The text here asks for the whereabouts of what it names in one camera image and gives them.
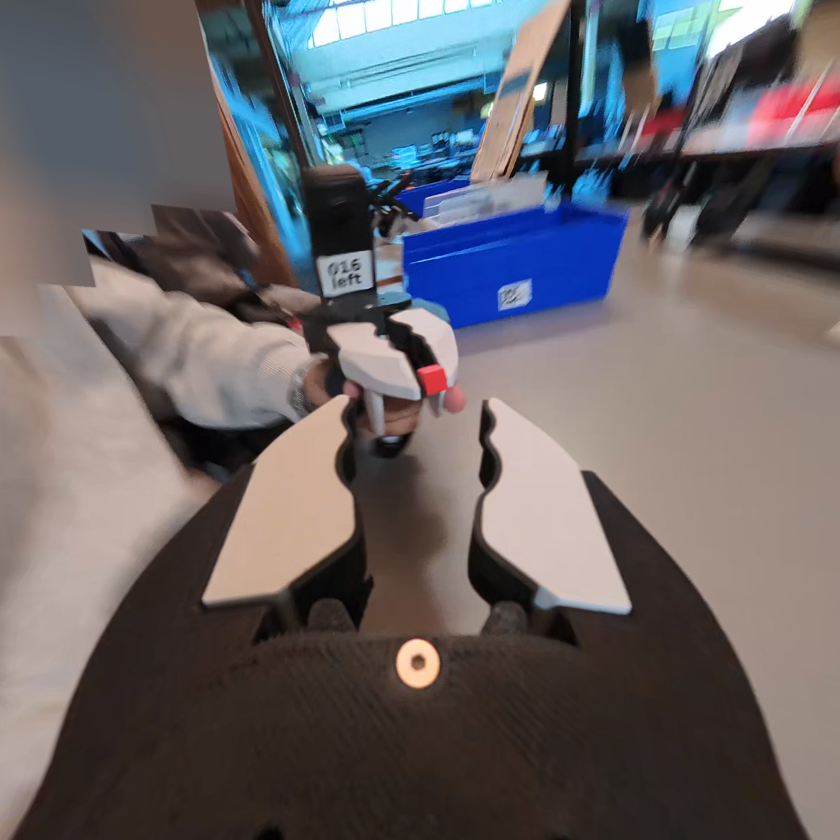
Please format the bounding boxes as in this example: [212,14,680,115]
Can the person's left hand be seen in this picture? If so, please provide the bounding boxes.
[303,358,467,441]

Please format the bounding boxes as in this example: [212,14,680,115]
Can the black metal post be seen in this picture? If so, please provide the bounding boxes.
[564,0,589,206]

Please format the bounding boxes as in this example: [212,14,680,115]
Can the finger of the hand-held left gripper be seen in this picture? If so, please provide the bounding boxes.
[327,320,424,401]
[387,307,460,419]

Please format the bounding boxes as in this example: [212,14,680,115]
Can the white papers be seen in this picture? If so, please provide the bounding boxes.
[423,172,550,225]

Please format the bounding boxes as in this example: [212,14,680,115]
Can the blue plastic crate white label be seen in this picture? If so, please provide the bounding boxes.
[402,200,629,329]

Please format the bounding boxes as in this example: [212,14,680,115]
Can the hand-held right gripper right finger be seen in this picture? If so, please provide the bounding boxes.
[467,397,634,616]

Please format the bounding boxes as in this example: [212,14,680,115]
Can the shelf with red bins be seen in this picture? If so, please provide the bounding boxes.
[630,0,840,245]

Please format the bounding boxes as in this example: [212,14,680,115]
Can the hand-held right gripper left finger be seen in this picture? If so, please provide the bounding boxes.
[202,392,375,630]

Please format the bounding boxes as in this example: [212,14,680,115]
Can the person's left forearm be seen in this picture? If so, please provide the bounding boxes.
[66,259,316,431]

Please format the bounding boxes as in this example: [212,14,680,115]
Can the dark cloth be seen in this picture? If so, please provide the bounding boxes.
[98,206,298,324]

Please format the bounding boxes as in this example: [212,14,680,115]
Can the cardboard sheet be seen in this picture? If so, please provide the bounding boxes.
[472,0,573,182]

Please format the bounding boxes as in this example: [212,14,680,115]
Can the wooden post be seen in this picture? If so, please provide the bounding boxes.
[209,0,311,290]

